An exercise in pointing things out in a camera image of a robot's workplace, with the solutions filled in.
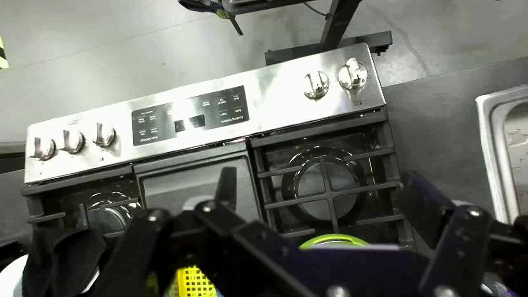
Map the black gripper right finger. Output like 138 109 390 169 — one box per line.
399 170 528 297

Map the yellow strainer bowl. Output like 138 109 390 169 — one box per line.
163 265 222 297

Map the green plastic bowl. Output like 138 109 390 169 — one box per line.
296 233 371 253

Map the black floor stand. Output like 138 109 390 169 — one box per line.
262 0 394 68

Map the silver stove knob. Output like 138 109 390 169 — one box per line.
301 70 331 103
57 129 87 157
29 136 57 164
334 57 369 95
90 121 118 151

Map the stainless steel sink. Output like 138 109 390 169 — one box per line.
475 85 528 227

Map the black metal frame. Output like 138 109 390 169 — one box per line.
178 0 331 38

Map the black stove top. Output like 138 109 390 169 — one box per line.
21 42 410 261

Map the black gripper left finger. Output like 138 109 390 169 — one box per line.
103 166 318 297

